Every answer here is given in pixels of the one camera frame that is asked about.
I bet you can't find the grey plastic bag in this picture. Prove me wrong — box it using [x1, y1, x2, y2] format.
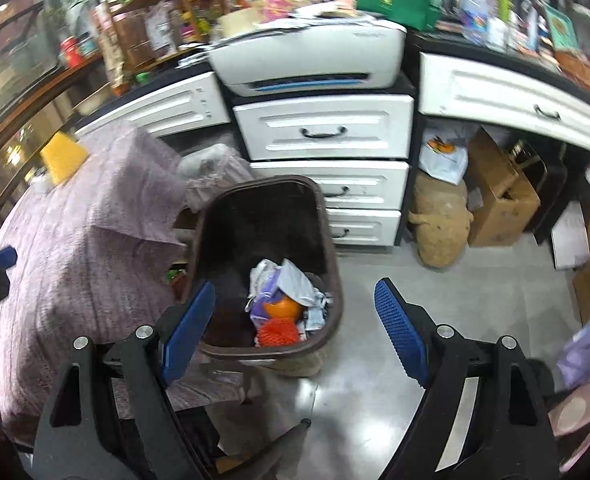
[177, 144, 253, 211]

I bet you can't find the red canister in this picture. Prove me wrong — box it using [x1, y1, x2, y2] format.
[59, 35, 84, 68]

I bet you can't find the white printer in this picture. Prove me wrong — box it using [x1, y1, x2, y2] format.
[209, 22, 408, 98]

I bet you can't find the wooden railing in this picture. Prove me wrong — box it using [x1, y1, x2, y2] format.
[0, 52, 106, 241]

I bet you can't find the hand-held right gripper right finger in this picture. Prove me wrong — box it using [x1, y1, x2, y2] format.
[373, 277, 561, 480]

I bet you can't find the silver snack wrapper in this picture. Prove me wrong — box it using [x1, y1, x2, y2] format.
[280, 259, 333, 333]

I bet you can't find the purple snack packet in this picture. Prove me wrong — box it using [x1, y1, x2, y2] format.
[249, 280, 277, 331]

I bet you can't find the wooden shelf rack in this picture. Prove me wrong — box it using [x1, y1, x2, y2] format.
[107, 0, 236, 73]

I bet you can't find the white bag orange print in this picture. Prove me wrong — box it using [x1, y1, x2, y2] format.
[419, 130, 468, 186]

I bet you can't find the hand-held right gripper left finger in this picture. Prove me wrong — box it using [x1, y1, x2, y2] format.
[34, 280, 217, 480]

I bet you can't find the white plastic bag red print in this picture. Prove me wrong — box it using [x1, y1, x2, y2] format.
[249, 259, 305, 348]

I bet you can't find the dark metal leg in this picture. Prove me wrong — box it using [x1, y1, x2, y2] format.
[215, 417, 312, 480]

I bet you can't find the brown trash bin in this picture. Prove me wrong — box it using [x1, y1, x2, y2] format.
[181, 175, 345, 378]

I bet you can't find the open brown cardboard box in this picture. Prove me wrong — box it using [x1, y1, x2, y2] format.
[465, 127, 541, 248]

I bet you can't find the white flat board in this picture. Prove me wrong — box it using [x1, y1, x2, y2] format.
[550, 200, 590, 271]

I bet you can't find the burlap sack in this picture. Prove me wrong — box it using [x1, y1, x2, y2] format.
[407, 170, 473, 268]

